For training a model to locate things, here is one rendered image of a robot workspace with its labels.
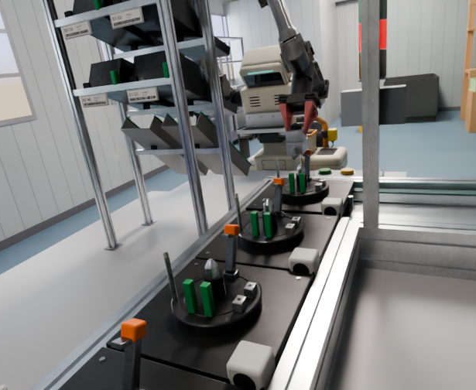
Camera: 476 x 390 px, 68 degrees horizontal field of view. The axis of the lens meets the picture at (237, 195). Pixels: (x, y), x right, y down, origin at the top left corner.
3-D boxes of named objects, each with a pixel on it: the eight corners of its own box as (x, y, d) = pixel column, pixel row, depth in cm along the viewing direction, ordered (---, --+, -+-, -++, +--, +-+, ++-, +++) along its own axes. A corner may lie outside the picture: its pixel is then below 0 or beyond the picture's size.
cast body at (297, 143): (293, 148, 97) (291, 123, 95) (309, 148, 96) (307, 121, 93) (284, 156, 90) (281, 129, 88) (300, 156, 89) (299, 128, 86)
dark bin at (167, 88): (203, 115, 112) (206, 92, 112) (237, 114, 104) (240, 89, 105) (130, 85, 89) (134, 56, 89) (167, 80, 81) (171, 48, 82)
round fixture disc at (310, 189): (285, 184, 106) (285, 177, 105) (333, 185, 100) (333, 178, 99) (269, 201, 94) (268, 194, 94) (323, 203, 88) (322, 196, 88)
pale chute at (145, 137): (178, 173, 127) (182, 162, 128) (206, 176, 119) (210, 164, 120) (119, 129, 105) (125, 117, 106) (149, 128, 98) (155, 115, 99)
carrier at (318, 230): (244, 217, 92) (238, 170, 88) (339, 223, 81) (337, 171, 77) (195, 265, 72) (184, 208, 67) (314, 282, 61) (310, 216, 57)
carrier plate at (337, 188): (275, 184, 113) (275, 178, 112) (354, 186, 103) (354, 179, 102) (246, 214, 93) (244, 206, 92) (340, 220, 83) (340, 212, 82)
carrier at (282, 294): (194, 267, 71) (183, 209, 67) (313, 283, 61) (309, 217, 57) (107, 354, 51) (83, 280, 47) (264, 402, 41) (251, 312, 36)
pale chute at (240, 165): (214, 174, 120) (219, 162, 121) (247, 176, 113) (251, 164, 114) (160, 127, 99) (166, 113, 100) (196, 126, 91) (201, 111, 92)
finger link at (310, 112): (309, 127, 87) (313, 93, 89) (282, 129, 90) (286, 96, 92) (316, 139, 93) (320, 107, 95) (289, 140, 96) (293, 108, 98)
